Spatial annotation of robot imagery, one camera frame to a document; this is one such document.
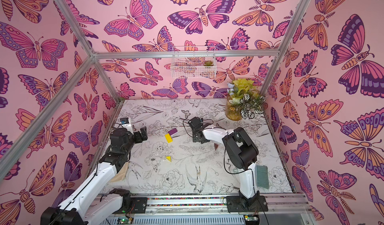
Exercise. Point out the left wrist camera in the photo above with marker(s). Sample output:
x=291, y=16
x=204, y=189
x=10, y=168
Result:
x=127, y=124

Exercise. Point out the white wire basket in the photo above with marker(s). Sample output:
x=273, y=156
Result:
x=188, y=61

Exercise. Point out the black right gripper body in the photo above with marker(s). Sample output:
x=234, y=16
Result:
x=195, y=129

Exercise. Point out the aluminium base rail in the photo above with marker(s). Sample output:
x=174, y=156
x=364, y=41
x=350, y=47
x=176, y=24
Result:
x=225, y=209

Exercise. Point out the small succulent in basket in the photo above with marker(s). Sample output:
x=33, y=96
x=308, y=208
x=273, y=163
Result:
x=208, y=63

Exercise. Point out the purple block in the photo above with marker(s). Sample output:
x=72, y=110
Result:
x=172, y=131

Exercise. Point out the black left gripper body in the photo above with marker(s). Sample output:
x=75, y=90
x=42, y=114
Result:
x=137, y=139

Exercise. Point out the yellow rectangular block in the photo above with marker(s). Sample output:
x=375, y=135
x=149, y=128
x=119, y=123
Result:
x=168, y=138

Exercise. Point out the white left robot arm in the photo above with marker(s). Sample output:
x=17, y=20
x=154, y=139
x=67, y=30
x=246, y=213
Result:
x=96, y=177

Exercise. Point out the potted plant in vase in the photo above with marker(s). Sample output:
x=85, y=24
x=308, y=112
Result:
x=244, y=100

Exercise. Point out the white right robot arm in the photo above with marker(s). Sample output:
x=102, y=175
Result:
x=242, y=153

